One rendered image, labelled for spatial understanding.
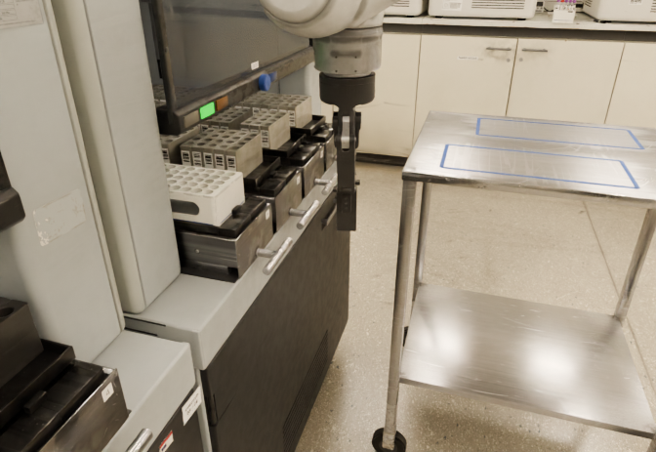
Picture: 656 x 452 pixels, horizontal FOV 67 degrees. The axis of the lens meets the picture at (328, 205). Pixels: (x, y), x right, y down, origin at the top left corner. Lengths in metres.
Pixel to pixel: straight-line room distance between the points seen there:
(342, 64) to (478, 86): 2.37
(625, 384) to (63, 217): 1.25
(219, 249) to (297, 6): 0.44
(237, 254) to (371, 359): 1.03
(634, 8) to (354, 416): 2.35
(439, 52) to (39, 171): 2.59
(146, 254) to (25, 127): 0.25
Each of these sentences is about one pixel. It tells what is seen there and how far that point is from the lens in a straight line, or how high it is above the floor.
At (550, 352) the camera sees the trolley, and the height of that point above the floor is 0.28.
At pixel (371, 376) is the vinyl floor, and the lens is 1.66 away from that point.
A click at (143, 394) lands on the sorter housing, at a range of 0.63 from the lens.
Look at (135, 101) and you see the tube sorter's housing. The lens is 0.67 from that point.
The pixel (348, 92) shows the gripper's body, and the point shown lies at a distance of 0.65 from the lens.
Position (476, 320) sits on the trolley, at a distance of 1.47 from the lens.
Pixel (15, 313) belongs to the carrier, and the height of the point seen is 0.88.
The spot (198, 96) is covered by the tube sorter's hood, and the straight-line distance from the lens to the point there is 0.76.
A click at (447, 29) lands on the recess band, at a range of 2.99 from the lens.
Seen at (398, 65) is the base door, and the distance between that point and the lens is 3.00.
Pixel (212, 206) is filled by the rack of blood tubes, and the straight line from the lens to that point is 0.76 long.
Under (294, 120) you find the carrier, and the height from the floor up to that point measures 0.85.
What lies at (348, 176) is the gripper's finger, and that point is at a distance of 0.68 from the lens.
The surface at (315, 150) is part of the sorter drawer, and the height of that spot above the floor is 0.81.
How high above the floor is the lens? 1.17
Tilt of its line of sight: 26 degrees down
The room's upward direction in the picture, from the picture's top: straight up
